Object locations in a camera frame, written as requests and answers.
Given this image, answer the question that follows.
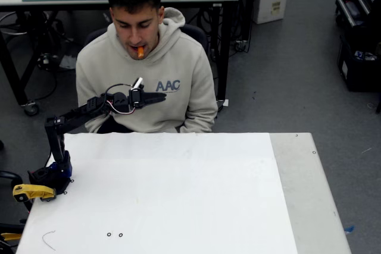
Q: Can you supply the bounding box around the black five-joint robot arm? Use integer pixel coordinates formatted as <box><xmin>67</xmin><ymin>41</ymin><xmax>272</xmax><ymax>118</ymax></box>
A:
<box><xmin>28</xmin><ymin>89</ymin><xmax>132</xmax><ymax>195</ymax></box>

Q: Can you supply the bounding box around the man in beige hoodie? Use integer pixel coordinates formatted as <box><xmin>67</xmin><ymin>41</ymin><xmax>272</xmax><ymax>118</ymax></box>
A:
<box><xmin>76</xmin><ymin>0</ymin><xmax>218</xmax><ymax>134</ymax></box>

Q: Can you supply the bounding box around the grey plastic bag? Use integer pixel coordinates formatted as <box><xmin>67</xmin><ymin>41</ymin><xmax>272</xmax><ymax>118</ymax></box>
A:
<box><xmin>58</xmin><ymin>54</ymin><xmax>79</xmax><ymax>70</ymax></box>

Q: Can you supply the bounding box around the grey caster wheel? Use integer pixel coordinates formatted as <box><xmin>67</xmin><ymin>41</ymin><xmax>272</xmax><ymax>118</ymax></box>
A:
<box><xmin>23</xmin><ymin>101</ymin><xmax>40</xmax><ymax>117</ymax></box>

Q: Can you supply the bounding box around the white paper sheet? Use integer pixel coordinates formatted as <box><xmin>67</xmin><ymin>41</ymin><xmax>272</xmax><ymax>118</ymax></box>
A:
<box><xmin>15</xmin><ymin>131</ymin><xmax>298</xmax><ymax>254</ymax></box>

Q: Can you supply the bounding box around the yellow bar clamp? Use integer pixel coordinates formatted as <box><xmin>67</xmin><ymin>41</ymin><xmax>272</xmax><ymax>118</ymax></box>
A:
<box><xmin>12</xmin><ymin>184</ymin><xmax>57</xmax><ymax>203</ymax></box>

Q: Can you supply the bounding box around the black chair armrest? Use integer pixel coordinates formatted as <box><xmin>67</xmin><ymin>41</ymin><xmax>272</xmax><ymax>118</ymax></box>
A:
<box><xmin>0</xmin><ymin>170</ymin><xmax>24</xmax><ymax>189</ymax></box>

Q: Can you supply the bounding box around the black storage bin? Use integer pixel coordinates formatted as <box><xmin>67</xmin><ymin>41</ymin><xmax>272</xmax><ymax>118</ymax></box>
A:
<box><xmin>337</xmin><ymin>26</ymin><xmax>381</xmax><ymax>93</ymax></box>

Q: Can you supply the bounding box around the small white gripper camera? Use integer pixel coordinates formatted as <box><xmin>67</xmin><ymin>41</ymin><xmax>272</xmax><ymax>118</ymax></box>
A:
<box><xmin>130</xmin><ymin>77</ymin><xmax>145</xmax><ymax>90</ymax></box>

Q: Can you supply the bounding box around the thin bent wire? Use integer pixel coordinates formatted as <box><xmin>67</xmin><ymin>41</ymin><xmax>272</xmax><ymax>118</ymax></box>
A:
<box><xmin>41</xmin><ymin>230</ymin><xmax>57</xmax><ymax>251</ymax></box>

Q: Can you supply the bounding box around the yellow black clamp handle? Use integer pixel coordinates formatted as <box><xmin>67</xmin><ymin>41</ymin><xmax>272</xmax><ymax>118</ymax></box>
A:
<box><xmin>0</xmin><ymin>222</ymin><xmax>24</xmax><ymax>247</ymax></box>

